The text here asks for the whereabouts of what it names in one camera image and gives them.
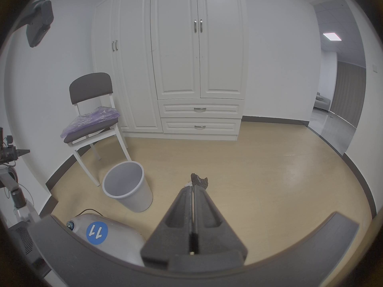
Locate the purple plastic bag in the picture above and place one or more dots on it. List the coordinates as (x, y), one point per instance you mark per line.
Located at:
(89, 120)

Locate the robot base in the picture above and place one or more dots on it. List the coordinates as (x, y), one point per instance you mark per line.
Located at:
(119, 238)

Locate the ceiling light panel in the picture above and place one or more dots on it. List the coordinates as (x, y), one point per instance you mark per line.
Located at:
(332, 36)

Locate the white chair grey cushions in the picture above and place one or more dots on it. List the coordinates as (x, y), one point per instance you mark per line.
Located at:
(89, 87)

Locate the white trash bin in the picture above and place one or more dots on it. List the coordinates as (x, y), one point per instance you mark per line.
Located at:
(137, 196)

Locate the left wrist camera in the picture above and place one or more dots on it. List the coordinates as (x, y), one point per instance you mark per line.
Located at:
(9, 140)

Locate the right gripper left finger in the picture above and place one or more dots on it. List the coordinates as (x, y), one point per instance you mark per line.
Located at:
(167, 244)

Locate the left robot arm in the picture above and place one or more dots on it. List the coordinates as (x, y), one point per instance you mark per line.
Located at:
(7, 178)

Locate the crumpled black plastic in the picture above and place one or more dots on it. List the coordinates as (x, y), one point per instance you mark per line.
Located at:
(200, 180)

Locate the white wardrobe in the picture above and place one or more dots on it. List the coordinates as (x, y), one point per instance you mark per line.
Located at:
(179, 55)

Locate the grey curtain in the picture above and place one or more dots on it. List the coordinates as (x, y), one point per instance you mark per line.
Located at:
(348, 94)

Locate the grey sofa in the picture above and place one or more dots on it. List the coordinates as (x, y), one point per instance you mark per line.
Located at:
(322, 102)

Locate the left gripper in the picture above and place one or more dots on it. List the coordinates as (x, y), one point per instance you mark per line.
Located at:
(9, 154)

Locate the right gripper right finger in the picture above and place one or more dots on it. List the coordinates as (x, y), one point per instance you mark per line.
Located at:
(221, 244)

